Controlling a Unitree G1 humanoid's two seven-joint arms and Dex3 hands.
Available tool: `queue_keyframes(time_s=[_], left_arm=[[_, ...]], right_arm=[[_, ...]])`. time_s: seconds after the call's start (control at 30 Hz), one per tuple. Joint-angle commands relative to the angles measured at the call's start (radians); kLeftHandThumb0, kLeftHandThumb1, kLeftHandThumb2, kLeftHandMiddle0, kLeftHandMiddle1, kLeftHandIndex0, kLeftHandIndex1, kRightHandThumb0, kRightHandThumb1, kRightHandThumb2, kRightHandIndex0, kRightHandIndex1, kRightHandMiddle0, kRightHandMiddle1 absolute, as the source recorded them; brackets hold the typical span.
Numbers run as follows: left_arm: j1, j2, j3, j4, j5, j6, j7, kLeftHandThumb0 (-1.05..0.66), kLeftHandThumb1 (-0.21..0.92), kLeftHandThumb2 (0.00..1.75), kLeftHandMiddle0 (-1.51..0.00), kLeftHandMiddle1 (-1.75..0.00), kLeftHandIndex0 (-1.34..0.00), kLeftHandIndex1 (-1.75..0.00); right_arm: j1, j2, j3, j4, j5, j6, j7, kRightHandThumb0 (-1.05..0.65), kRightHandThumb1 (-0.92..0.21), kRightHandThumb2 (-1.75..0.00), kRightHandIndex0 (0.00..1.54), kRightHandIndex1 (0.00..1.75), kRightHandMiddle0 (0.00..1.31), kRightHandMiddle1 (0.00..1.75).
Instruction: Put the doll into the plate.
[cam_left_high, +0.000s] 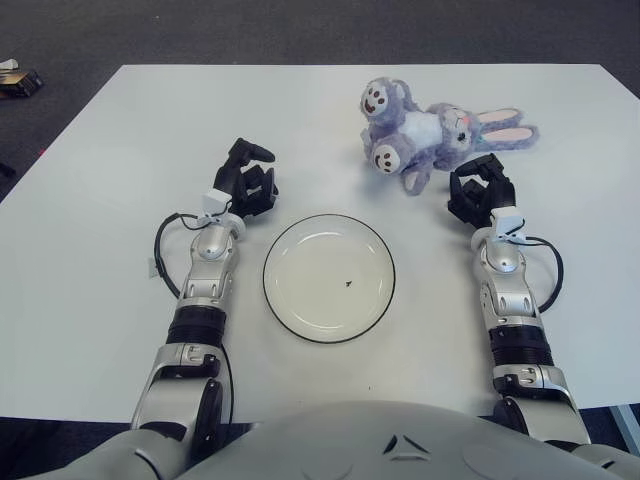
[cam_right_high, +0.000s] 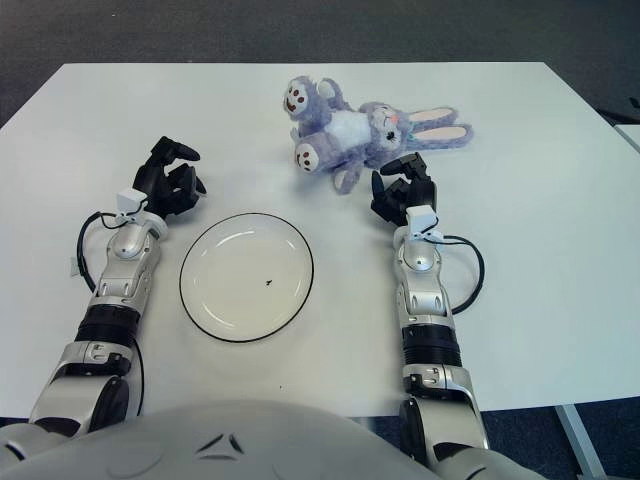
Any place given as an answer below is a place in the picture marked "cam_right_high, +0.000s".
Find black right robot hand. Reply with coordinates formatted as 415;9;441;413
369;151;440;229

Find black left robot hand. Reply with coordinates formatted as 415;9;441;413
131;135;208;221

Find purple plush bunny doll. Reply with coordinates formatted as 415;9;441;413
285;75;475;197

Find white plate with black rim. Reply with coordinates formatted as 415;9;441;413
178;212;316;344

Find white right wrist sensor box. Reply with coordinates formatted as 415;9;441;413
405;205;441;236

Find white wrist sensor box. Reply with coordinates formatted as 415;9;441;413
115;188;147;215
405;205;441;236

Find white left wrist sensor box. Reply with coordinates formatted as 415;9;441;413
115;188;147;215

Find white neighbouring table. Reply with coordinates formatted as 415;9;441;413
613;123;640;154

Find grey robot torso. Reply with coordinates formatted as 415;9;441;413
0;397;566;480

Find grey metal table leg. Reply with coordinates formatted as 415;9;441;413
555;403;604;480

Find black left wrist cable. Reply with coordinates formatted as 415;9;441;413
75;211;150;417

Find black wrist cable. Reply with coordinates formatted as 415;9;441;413
424;234;487;316
75;211;150;417

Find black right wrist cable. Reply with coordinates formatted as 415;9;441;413
424;234;487;316

